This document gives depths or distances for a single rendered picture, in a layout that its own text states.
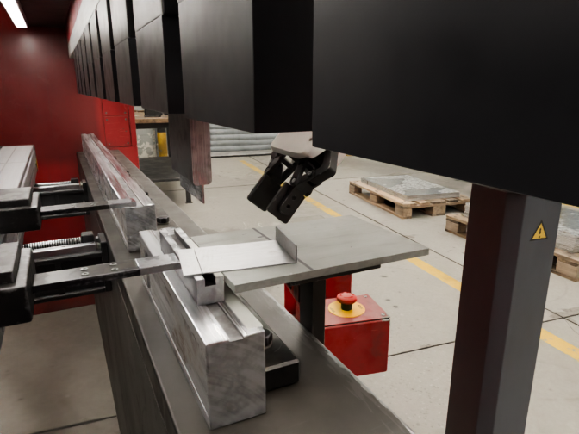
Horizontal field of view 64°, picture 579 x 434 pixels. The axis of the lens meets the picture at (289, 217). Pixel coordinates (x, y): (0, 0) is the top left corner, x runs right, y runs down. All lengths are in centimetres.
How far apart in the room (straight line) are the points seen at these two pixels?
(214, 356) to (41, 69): 232
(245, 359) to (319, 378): 12
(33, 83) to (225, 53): 241
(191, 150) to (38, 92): 221
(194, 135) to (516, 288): 88
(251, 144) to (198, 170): 800
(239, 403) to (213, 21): 35
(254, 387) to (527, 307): 86
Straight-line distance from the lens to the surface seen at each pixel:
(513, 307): 120
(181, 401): 54
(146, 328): 69
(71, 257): 113
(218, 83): 28
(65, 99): 266
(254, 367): 48
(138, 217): 98
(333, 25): 17
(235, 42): 26
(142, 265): 55
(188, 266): 54
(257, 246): 59
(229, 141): 838
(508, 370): 129
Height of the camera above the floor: 120
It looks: 16 degrees down
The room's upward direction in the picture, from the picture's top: straight up
